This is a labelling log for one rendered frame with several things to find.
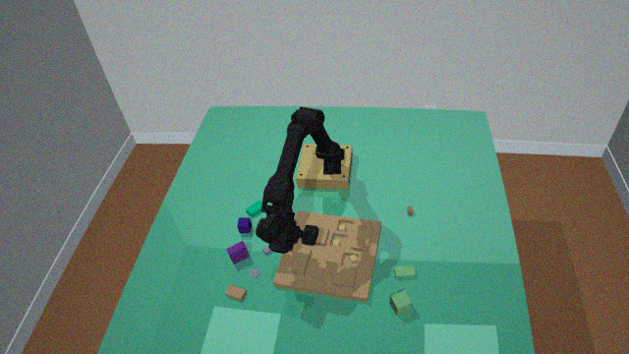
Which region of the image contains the small green cube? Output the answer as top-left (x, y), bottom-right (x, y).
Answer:
top-left (389, 291), bottom-right (413, 317)

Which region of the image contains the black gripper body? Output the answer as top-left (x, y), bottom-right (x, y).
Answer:
top-left (256, 212), bottom-right (319, 246)

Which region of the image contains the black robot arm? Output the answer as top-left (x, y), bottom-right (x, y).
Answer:
top-left (257, 107), bottom-right (345, 254)

